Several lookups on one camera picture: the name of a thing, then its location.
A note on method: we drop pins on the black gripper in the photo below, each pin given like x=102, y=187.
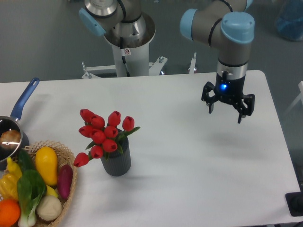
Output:
x=229, y=92

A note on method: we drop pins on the red tulip bouquet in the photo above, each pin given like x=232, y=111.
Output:
x=107, y=137

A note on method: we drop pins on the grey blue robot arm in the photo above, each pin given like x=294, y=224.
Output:
x=224, y=25

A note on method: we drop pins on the dark grey ribbed vase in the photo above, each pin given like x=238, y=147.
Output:
x=116, y=163

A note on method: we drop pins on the blue transparent container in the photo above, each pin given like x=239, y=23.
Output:
x=289, y=22

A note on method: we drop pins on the black device at edge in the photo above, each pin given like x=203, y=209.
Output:
x=295, y=203

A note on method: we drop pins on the woven bamboo basket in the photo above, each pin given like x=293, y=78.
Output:
x=64, y=157

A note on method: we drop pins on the purple eggplant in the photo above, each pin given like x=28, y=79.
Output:
x=64, y=181

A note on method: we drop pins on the yellow squash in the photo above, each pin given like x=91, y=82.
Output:
x=46, y=164

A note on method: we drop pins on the beige garlic bulb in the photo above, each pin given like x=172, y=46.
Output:
x=49, y=208

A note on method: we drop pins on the green bok choy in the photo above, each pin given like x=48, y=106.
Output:
x=31, y=188

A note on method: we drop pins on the brown bun in pot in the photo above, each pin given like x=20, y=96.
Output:
x=10, y=140

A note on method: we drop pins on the yellow bell pepper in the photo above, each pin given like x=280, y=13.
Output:
x=8, y=187

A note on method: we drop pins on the orange fruit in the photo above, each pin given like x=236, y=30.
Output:
x=9, y=212

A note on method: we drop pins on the white frame at right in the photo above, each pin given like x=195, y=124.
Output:
x=298, y=99

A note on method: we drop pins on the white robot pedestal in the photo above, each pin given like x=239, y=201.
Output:
x=130, y=46

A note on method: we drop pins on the blue handled saucepan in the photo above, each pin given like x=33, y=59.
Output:
x=12, y=123

